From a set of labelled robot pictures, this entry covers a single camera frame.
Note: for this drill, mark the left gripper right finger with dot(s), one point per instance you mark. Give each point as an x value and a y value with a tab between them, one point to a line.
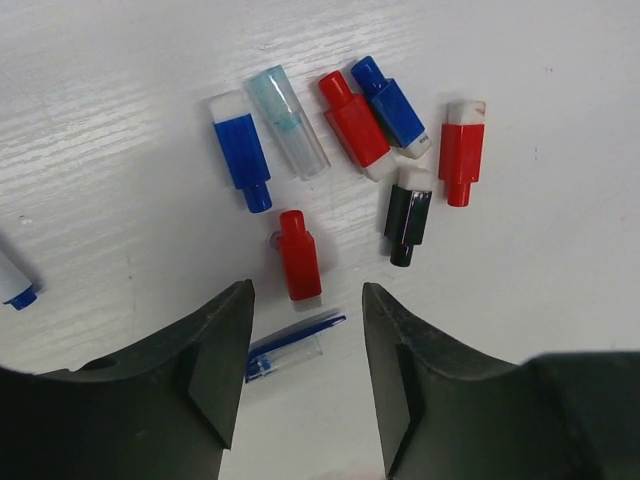
448	411

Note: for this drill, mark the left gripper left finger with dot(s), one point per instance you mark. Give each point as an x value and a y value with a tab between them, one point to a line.
164	407

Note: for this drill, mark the blue clip pen cap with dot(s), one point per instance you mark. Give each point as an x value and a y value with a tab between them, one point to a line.
289	346

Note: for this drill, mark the red marker cap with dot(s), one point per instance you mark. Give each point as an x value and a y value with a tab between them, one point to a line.
355	126
297	251
461	149

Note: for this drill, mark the blue marker cap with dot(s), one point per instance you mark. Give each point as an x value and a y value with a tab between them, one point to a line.
397	117
237	135

